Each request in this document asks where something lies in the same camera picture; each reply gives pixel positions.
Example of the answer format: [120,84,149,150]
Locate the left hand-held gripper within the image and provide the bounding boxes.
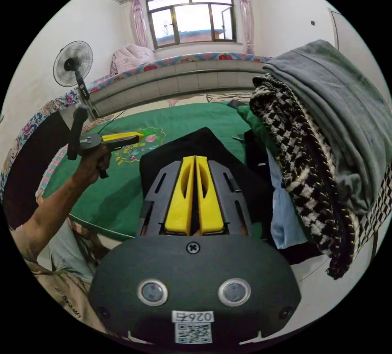
[78,131,145,179]

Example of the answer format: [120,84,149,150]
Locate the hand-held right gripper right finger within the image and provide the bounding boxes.
[195,155,226,235]

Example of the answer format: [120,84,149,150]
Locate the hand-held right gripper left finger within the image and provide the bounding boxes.
[164,156,196,235]

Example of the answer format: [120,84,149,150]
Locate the black pants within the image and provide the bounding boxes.
[139,127,272,240]

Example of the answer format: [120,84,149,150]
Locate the person's left forearm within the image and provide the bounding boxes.
[11,173,92,264]

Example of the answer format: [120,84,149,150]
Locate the person's left hand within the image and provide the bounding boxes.
[73,145,113,186]

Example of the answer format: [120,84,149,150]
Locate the pink rolled blanket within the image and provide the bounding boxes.
[109,43,157,76]

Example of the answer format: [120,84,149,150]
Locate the tiled sleeping platform, floral sheet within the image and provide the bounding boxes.
[87,52,276,117]

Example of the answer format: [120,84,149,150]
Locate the black standing fan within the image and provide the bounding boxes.
[52,40,99,119]

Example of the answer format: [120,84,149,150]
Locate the pink curtain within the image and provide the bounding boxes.
[235,0,256,54]
[129,0,151,50]

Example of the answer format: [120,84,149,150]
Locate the person's body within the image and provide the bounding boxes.
[12,217,108,335]

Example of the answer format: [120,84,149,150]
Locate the window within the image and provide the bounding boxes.
[145,0,237,50]

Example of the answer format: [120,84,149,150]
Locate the pile of clothes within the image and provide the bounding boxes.
[237,39,392,281]

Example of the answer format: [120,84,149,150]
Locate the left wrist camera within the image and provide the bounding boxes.
[67,105,90,161]

